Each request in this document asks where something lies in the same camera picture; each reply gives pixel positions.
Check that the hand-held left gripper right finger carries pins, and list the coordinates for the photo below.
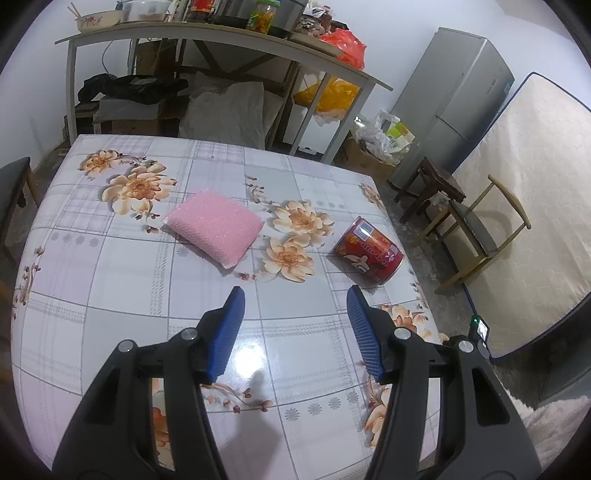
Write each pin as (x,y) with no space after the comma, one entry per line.
(364,332)

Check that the grey refrigerator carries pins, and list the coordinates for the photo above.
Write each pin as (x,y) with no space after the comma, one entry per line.
(452,92)

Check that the floral ceramic bowl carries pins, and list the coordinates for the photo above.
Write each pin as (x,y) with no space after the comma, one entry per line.
(99,22)

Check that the clear bag of dried food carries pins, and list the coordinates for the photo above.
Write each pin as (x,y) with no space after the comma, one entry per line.
(314,25)

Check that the black pan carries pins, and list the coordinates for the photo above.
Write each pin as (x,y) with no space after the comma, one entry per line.
(231,21)

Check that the orange red plastic bag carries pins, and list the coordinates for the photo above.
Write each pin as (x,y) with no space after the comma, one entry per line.
(346,46)

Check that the cardboard box with plastic bags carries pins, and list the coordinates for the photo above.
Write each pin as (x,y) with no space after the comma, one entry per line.
(364,161)

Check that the black cloth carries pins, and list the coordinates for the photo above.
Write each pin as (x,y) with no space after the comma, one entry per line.
(134,87)

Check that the red tin can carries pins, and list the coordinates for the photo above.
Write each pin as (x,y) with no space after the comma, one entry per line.
(369,254)

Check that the white box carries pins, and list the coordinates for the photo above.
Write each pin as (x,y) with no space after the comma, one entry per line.
(314,134)

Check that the pink sponge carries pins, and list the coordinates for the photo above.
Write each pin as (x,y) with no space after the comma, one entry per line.
(212,226)

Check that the cream quilted mattress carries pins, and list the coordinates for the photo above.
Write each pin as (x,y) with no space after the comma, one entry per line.
(545,207)

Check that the jar with yellow contents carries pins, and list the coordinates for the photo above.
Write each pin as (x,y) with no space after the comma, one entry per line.
(263,18)

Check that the dark grey furniture panel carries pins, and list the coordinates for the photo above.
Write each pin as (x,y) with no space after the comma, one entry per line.
(568,360)

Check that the white sack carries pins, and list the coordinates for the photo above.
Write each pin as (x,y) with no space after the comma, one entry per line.
(226,115)

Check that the wooden chopstick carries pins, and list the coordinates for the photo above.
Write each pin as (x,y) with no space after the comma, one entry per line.
(73,12)
(76,10)

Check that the yellow plastic bag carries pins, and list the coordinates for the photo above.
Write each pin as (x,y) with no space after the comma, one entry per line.
(328,94)

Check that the wooden chair with dark seat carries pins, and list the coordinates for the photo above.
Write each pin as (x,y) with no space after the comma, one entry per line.
(471,226)

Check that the dark wooden stool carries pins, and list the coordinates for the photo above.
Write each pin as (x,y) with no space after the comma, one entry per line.
(438,177)

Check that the red jar with dark lid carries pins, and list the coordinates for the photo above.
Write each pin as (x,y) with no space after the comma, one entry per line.
(202,5)

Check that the cardboard box under desk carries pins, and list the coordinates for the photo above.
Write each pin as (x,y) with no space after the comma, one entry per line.
(134,117)

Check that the clear glass container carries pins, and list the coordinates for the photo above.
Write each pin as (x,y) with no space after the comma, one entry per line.
(147,11)

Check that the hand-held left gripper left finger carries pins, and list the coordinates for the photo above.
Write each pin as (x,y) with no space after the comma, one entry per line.
(226,332)

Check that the white fluffy blanket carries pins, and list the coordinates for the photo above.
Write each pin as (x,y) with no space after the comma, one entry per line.
(558,434)

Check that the grey rice cooker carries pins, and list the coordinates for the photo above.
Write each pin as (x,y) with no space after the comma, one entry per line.
(291,16)

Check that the green white carton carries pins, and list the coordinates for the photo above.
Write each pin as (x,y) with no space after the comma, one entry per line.
(399,136)

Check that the table with floral tablecloth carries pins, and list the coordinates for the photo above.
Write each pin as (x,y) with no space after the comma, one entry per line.
(115,286)

